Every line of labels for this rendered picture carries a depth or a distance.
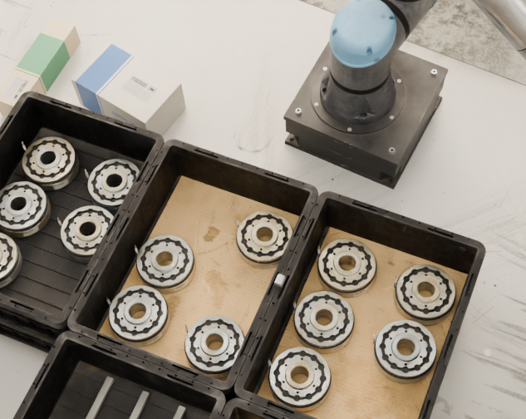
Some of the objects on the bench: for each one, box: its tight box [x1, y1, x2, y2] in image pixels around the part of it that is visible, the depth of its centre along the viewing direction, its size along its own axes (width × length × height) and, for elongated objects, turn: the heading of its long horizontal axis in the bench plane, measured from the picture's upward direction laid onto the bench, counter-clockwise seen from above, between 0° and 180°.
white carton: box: [71, 42, 186, 136], centre depth 198 cm, size 20×12×9 cm, turn 56°
